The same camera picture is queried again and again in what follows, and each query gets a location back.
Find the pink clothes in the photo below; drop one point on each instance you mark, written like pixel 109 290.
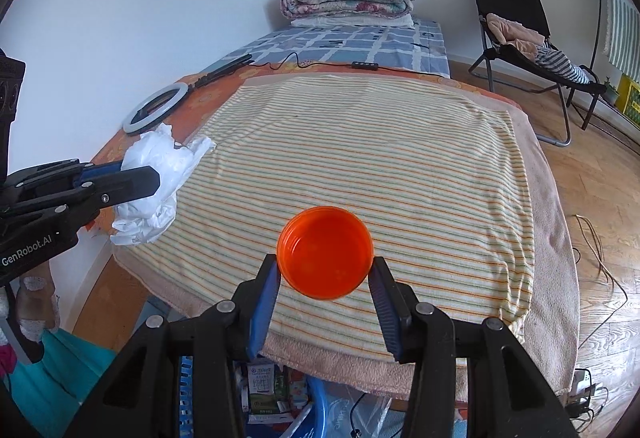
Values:
pixel 515 30

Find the striped curtain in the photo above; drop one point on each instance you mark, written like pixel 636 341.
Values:
pixel 622 28

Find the striped blanket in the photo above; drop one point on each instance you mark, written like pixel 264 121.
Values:
pixel 375 143

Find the pink cloth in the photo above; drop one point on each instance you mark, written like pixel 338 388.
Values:
pixel 6 360

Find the blue plastic basket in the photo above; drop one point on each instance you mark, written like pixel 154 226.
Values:
pixel 186 378

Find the person's left hand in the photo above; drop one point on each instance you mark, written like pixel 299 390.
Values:
pixel 35 303

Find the yellow crate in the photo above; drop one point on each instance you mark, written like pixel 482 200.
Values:
pixel 631 98

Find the clear plastic bag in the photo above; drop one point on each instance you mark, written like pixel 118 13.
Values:
pixel 380 410

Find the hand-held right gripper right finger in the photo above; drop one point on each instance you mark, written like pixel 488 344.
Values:
pixel 387 313

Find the white power strip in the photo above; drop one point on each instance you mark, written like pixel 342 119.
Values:
pixel 582 380

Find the black folded tripod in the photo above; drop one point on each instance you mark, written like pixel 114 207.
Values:
pixel 225 65

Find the orange floral mattress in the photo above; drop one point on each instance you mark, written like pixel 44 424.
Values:
pixel 205 87

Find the white plastic bag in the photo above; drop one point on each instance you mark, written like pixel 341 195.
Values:
pixel 150 218

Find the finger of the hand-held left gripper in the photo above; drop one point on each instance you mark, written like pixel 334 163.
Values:
pixel 100 172
pixel 135 183

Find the striped garment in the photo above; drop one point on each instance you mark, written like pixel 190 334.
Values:
pixel 560 60

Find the blue checked bed sheet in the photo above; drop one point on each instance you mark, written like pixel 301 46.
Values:
pixel 350 43

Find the black curved pole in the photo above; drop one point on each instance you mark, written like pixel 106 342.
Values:
pixel 598 18

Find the small potted plant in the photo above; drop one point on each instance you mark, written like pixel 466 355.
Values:
pixel 609 93

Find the orange plastic lid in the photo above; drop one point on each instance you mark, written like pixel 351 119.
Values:
pixel 325 253

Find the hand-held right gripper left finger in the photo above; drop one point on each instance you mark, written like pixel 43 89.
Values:
pixel 265 308

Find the beige towel blanket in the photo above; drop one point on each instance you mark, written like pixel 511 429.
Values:
pixel 550 268

